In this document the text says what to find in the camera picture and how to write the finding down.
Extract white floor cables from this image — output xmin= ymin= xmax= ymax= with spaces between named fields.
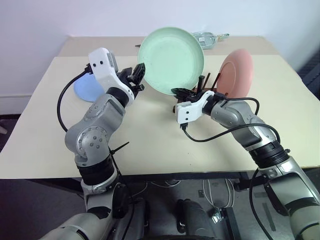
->
xmin=149 ymin=178 xmax=236 ymax=209

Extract clear plastic packaging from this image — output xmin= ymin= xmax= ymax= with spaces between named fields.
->
xmin=190 ymin=31 xmax=231 ymax=51

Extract small metal floor connector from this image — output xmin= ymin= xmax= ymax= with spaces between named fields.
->
xmin=211 ymin=208 xmax=224 ymax=224

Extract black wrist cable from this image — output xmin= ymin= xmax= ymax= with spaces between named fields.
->
xmin=56 ymin=65 xmax=94 ymax=134
xmin=180 ymin=93 xmax=282 ymax=151

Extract pink plate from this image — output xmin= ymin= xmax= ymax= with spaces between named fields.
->
xmin=216 ymin=49 xmax=255 ymax=99

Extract green plate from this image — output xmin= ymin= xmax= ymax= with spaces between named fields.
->
xmin=137 ymin=26 xmax=206 ymax=96

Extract black zip tie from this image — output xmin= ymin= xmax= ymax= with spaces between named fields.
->
xmin=109 ymin=141 xmax=131 ymax=177

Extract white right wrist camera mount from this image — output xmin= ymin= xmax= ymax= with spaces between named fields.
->
xmin=174 ymin=90 xmax=216 ymax=126

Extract dark wooden dish rack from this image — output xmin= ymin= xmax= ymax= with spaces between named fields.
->
xmin=171 ymin=71 xmax=229 ymax=114

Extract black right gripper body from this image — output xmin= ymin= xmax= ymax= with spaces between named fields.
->
xmin=183 ymin=90 xmax=209 ymax=104

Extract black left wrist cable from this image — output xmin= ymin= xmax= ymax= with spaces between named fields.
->
xmin=56 ymin=65 xmax=94 ymax=134

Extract black right shoulder cable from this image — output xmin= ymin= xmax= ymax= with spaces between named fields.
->
xmin=248 ymin=166 xmax=276 ymax=240

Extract dark rounded shape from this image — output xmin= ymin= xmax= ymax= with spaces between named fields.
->
xmin=175 ymin=198 xmax=219 ymax=240

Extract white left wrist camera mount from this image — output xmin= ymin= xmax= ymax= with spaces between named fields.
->
xmin=88 ymin=47 xmax=134 ymax=103

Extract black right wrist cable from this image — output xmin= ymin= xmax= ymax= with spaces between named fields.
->
xmin=180 ymin=93 xmax=282 ymax=151

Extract blue plate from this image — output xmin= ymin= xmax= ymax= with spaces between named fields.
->
xmin=73 ymin=74 xmax=105 ymax=103

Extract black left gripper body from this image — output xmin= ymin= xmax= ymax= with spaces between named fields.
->
xmin=117 ymin=67 xmax=146 ymax=100

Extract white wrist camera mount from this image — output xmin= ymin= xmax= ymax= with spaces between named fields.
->
xmin=88 ymin=47 xmax=134 ymax=103
xmin=174 ymin=90 xmax=216 ymax=126

